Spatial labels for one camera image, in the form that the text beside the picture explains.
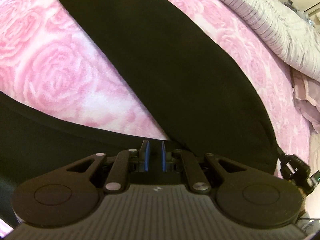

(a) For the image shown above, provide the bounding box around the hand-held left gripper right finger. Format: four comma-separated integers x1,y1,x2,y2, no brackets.
160,140,247,194

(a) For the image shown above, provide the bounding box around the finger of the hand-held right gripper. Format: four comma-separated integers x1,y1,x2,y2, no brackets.
278,152,294,180

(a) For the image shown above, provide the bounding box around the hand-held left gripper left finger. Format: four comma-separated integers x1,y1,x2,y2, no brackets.
66,140,151,194

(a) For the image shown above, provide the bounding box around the black garment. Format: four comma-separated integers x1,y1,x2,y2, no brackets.
0,0,280,228

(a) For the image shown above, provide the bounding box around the folded pink cloth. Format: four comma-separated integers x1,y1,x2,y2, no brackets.
291,69,320,128

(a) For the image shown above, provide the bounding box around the pink floral blanket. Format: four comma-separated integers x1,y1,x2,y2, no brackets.
0,0,314,233

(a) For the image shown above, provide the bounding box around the striped grey duvet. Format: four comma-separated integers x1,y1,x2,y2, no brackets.
194,0,320,78

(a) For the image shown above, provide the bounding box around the light blue cloth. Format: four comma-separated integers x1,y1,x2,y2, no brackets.
284,0,315,27

